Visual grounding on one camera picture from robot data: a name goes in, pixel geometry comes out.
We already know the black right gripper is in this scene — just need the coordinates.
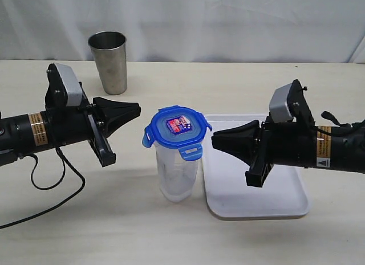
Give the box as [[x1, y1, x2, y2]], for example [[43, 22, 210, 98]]
[[211, 79, 315, 187]]

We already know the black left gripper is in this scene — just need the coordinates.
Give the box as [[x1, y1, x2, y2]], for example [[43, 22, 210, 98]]
[[45, 63, 141, 167]]

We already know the clear plastic container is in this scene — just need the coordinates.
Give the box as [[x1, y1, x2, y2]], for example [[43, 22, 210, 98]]
[[155, 139, 202, 203]]

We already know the blue plastic lid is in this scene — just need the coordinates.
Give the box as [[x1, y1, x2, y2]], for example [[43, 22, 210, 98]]
[[142, 105, 212, 161]]

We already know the stainless steel cup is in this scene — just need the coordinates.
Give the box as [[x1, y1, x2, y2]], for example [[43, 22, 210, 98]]
[[88, 31, 127, 95]]

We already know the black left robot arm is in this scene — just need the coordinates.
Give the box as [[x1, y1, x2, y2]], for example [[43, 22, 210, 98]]
[[1, 63, 212, 166]]

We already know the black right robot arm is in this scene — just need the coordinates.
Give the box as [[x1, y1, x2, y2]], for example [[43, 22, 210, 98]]
[[245, 79, 364, 187]]

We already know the white rectangular plastic tray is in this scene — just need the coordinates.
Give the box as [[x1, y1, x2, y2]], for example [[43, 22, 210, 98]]
[[202, 131, 311, 220]]

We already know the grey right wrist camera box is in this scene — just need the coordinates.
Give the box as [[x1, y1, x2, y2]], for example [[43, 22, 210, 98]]
[[269, 83, 293, 123]]

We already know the black right camera cable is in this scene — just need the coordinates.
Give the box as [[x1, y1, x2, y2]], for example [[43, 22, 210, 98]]
[[313, 87, 365, 134]]

